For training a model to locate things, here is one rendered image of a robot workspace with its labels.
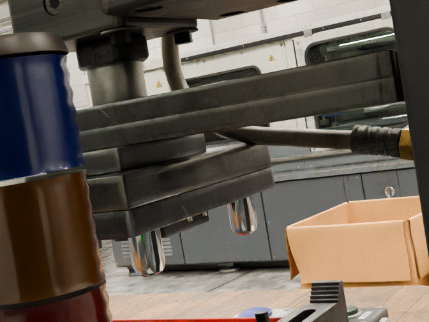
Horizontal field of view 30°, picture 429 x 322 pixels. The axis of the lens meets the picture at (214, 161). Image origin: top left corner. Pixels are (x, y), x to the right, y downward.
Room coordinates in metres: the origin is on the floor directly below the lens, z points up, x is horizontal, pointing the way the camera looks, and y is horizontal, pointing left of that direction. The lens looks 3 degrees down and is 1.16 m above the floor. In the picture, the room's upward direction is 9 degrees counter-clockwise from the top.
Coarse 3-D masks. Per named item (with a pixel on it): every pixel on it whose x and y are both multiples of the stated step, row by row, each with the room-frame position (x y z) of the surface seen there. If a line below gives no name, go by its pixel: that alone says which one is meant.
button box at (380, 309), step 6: (360, 312) 0.85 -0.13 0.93; (366, 312) 0.85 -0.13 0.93; (372, 312) 0.85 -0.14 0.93; (378, 312) 0.85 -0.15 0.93; (384, 312) 0.85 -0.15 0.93; (354, 318) 0.84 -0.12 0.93; (360, 318) 0.83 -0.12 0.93; (366, 318) 0.83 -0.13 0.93; (372, 318) 0.83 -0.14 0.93; (378, 318) 0.84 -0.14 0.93; (384, 318) 0.83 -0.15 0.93
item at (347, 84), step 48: (96, 48) 0.51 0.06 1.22; (144, 48) 0.52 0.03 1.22; (96, 96) 0.52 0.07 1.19; (144, 96) 0.48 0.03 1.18; (192, 96) 0.46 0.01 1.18; (240, 96) 0.44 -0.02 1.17; (288, 96) 0.43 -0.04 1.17; (336, 96) 0.41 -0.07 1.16; (384, 96) 0.40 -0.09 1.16; (96, 144) 0.50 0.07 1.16; (144, 144) 0.50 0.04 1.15; (192, 144) 0.55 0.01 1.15; (240, 144) 0.59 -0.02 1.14; (96, 192) 0.46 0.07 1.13; (144, 192) 0.46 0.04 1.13; (192, 192) 0.50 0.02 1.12; (240, 192) 0.55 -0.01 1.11; (144, 240) 0.47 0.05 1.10
